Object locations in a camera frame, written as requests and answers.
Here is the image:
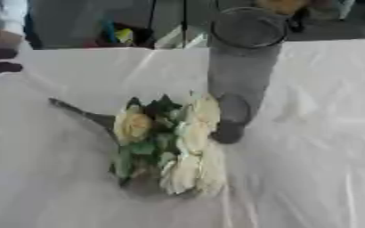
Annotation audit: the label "clear glass vase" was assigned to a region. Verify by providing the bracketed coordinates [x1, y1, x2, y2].
[206, 6, 292, 145]

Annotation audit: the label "person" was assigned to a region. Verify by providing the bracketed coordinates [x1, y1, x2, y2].
[0, 0, 30, 39]

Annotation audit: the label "yellow round object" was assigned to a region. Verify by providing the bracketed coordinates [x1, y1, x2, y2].
[254, 0, 311, 16]

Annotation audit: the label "dark bag with colourful items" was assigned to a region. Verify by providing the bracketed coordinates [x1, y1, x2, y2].
[83, 20, 158, 50]

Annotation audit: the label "black tripod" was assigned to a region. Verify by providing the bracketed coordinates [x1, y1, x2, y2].
[145, 0, 189, 49]

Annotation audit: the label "cream rose bouquet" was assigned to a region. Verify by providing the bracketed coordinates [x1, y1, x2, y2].
[46, 91, 230, 200]

